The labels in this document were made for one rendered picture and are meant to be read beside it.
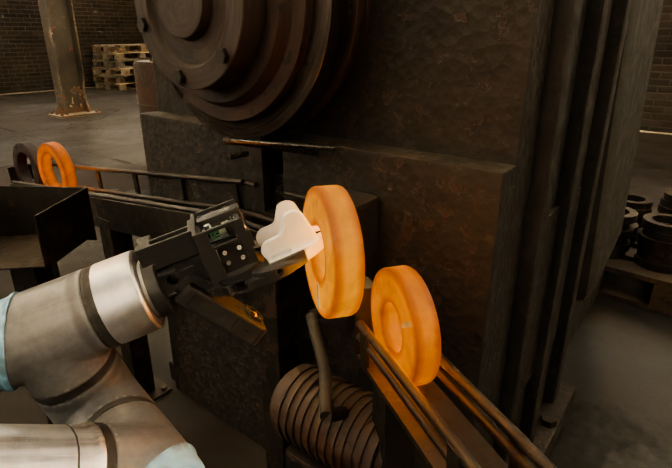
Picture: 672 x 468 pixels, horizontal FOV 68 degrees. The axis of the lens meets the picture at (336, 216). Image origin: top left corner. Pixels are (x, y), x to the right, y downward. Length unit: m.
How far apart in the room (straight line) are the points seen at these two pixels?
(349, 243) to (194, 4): 0.49
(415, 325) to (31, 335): 0.40
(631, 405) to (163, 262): 1.57
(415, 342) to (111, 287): 0.33
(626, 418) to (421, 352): 1.25
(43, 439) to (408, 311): 0.38
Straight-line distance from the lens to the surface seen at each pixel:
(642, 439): 1.75
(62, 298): 0.56
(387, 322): 0.70
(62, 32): 7.95
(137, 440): 0.52
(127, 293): 0.53
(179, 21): 0.89
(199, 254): 0.54
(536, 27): 0.81
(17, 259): 1.29
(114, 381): 0.62
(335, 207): 0.53
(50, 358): 0.57
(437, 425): 0.55
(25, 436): 0.49
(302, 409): 0.84
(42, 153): 1.81
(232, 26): 0.80
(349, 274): 0.52
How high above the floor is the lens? 1.06
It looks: 20 degrees down
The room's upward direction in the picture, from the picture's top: straight up
